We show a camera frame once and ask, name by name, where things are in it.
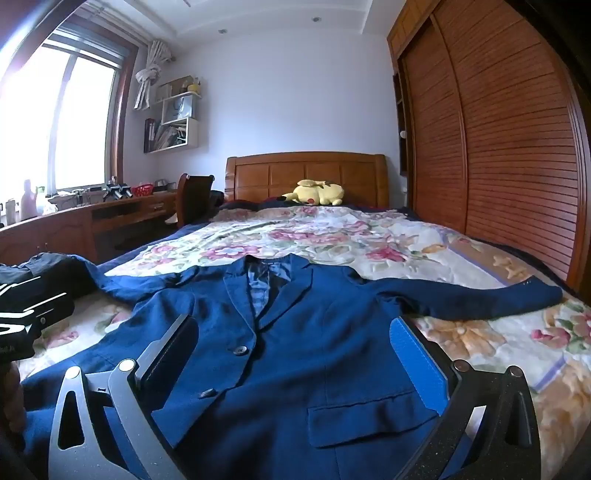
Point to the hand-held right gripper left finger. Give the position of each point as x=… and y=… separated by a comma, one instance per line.
x=166, y=364

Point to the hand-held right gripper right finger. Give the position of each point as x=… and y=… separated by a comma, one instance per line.
x=415, y=364

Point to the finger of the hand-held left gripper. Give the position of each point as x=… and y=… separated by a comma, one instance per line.
x=51, y=304

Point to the blue blazer jacket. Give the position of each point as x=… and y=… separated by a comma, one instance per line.
x=286, y=369

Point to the black clothes pile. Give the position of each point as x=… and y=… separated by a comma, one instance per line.
x=51, y=265

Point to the wooden desk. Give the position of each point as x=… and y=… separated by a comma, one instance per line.
x=69, y=230

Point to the white bottle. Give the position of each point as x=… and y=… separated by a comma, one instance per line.
x=10, y=211

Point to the pink bottle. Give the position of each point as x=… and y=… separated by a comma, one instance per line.
x=27, y=203

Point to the black device on desk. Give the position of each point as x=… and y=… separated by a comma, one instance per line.
x=117, y=191

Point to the floral blanket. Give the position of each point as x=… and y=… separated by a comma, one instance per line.
x=369, y=240

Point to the red basket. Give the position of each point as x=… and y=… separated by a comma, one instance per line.
x=142, y=190

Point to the wooden chair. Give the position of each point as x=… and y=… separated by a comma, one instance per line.
x=191, y=198

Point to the window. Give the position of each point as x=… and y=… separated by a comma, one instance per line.
x=78, y=115

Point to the yellow plush toy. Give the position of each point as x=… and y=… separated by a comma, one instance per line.
x=318, y=193

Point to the wooden bed headboard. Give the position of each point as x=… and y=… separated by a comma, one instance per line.
x=277, y=177

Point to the wooden louvred wardrobe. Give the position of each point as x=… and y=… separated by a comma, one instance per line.
x=508, y=138

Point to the tied white curtain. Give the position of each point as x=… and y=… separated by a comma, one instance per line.
x=147, y=78

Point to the white wall shelf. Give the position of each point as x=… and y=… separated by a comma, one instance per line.
x=173, y=134

